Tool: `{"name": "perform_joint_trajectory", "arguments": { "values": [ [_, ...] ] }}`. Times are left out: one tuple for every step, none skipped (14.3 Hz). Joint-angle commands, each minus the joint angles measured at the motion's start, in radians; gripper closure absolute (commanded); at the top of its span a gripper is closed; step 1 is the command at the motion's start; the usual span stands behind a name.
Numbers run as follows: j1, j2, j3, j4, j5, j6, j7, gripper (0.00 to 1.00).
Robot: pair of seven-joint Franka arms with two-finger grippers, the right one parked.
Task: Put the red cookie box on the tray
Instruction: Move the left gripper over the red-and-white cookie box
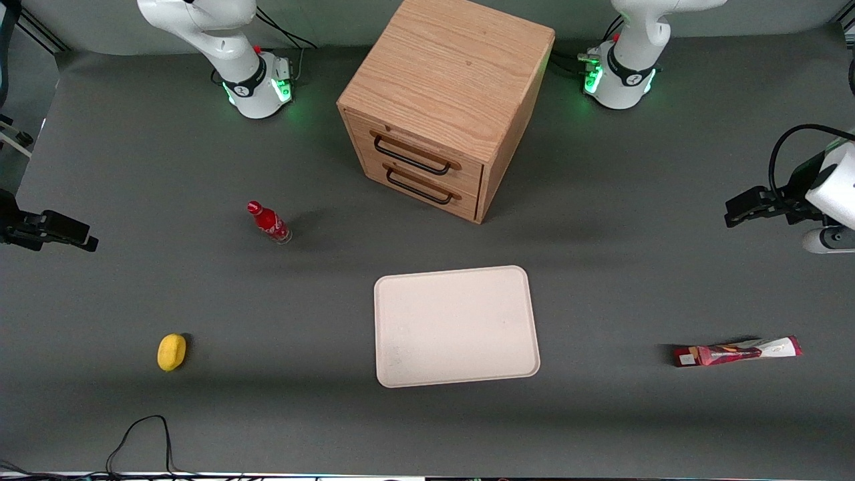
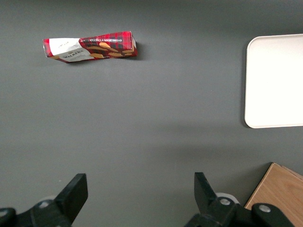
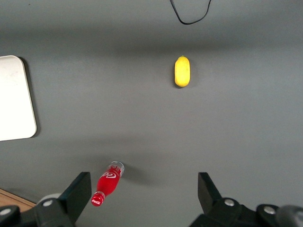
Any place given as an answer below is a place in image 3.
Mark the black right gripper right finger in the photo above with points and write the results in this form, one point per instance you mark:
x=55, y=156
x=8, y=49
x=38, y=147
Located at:
x=209, y=196

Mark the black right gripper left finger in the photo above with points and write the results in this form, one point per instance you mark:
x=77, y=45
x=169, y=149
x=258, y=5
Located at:
x=75, y=196

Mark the white rectangular tray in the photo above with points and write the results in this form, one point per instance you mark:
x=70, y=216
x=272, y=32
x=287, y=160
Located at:
x=14, y=99

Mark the red cola bottle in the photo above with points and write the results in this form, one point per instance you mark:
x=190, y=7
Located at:
x=107, y=183

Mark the yellow lemon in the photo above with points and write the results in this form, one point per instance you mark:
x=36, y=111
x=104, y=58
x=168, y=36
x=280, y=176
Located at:
x=182, y=72

